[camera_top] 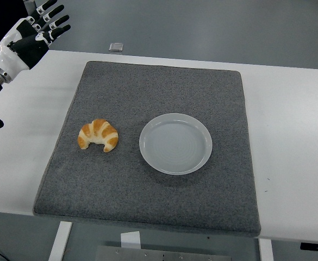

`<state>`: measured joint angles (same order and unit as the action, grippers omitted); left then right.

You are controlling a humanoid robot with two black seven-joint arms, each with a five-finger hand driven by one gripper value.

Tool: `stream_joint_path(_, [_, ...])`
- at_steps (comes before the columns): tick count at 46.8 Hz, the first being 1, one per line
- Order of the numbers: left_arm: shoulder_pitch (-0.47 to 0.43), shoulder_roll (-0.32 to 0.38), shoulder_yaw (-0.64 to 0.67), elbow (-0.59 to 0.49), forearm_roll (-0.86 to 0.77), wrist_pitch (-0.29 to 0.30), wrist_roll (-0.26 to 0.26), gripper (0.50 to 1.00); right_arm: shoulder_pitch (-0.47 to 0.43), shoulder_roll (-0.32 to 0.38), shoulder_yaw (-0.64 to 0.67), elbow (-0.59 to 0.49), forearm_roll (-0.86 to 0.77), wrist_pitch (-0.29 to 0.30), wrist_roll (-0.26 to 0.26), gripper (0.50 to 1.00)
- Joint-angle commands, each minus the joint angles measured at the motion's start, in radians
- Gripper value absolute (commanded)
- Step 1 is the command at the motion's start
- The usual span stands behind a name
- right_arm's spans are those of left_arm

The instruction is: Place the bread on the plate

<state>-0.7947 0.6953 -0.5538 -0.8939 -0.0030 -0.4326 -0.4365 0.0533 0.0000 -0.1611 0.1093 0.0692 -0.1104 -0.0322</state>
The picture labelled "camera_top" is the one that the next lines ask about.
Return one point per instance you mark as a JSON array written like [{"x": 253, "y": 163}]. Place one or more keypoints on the black control box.
[{"x": 316, "y": 246}]

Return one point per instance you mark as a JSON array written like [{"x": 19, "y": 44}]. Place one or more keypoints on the white table leg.
[
  {"x": 61, "y": 242},
  {"x": 266, "y": 251}
]

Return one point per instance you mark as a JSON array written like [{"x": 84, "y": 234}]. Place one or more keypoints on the light grey round plate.
[{"x": 175, "y": 144}]

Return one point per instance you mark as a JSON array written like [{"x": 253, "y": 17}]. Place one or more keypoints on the small silver floor plate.
[{"x": 116, "y": 47}]

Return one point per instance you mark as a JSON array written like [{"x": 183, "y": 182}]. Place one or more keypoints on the croissant bread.
[{"x": 104, "y": 133}]

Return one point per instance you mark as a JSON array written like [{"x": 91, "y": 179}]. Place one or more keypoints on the grey square mat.
[{"x": 148, "y": 89}]

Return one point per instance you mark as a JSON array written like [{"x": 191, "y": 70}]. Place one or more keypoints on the person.
[{"x": 1, "y": 13}]

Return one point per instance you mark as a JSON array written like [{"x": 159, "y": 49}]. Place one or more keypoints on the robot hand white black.
[{"x": 10, "y": 58}]

